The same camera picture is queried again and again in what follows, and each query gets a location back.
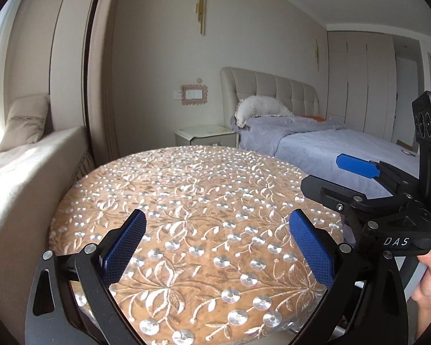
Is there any beige tufted headboard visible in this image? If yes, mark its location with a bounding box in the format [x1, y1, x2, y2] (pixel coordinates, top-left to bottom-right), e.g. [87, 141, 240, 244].
[220, 67, 320, 132]

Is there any beige built-in wardrobe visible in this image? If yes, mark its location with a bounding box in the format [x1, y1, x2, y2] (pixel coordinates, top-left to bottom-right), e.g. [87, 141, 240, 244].
[327, 30, 397, 142]

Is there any bed with lavender blanket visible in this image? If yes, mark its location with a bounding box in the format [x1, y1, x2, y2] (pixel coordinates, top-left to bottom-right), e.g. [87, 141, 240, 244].
[231, 114, 422, 243]

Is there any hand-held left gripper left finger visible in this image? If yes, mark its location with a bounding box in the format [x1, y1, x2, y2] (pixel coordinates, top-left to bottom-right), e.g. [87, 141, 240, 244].
[24, 208, 147, 345]

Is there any white nightstand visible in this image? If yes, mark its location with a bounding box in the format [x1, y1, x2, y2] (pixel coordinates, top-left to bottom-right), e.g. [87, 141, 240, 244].
[175, 125, 238, 149]

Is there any beige window seat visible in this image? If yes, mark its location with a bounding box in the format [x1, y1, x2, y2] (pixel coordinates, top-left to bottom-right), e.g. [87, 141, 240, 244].
[0, 125, 96, 345]

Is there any large gold wall lamp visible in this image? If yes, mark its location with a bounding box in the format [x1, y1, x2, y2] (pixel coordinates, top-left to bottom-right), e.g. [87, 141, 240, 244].
[196, 0, 206, 36]

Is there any round table with embroidered cloth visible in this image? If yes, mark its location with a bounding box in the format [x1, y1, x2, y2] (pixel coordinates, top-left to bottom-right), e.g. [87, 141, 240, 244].
[48, 145, 345, 344]

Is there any white interior door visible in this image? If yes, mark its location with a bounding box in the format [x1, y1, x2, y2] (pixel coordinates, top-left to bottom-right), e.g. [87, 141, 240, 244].
[394, 39, 422, 148]

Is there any framed wall switch panel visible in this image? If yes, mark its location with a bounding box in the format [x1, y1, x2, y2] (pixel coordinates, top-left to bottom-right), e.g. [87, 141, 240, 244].
[180, 84, 209, 107]

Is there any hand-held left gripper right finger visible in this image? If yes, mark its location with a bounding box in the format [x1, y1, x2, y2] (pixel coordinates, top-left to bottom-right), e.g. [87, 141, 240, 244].
[289, 208, 415, 345]

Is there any white frilled bed pillow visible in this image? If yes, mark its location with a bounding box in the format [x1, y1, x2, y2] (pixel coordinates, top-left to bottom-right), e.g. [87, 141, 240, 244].
[234, 95, 295, 129]

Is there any beige throw cushion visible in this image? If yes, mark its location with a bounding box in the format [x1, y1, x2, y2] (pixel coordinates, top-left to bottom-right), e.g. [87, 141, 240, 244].
[0, 94, 51, 152]

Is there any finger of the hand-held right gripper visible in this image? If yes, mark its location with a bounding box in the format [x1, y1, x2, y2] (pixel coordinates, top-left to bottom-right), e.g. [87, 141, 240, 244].
[336, 153, 420, 201]
[300, 174, 399, 231]

